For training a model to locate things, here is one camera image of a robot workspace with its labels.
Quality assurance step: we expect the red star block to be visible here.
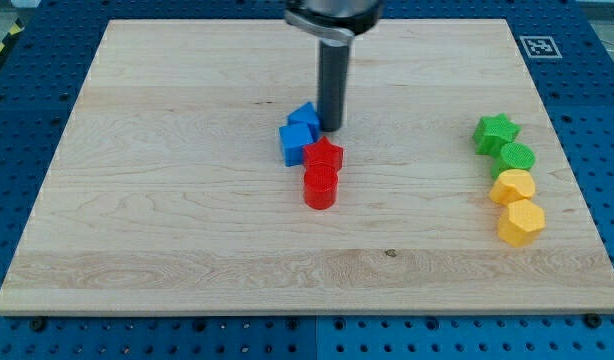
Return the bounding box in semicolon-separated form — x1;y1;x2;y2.
303;136;344;171

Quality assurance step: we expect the red cylinder block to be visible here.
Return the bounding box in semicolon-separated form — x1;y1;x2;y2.
303;165;338;210

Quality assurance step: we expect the green star block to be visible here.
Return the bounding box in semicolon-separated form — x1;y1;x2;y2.
472;113;521;157

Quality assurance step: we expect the blue cube block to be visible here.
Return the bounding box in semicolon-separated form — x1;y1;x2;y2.
279;123;313;167

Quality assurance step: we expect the blue triangular block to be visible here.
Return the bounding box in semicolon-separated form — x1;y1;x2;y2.
287;102;321;142

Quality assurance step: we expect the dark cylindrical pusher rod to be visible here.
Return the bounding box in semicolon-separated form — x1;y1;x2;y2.
317;39;349;132

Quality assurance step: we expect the white fiducial marker tag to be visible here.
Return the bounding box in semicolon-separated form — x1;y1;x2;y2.
520;35;562;59

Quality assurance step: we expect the wooden board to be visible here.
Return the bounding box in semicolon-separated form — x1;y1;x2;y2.
0;19;614;316

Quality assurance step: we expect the yellow heart block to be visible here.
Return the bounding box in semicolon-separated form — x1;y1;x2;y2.
489;169;536;205

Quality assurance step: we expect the yellow hexagon block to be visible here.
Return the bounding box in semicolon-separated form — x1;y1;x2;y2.
497;199;546;247

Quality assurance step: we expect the green cylinder block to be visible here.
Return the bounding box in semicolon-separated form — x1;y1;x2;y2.
490;142;536;179

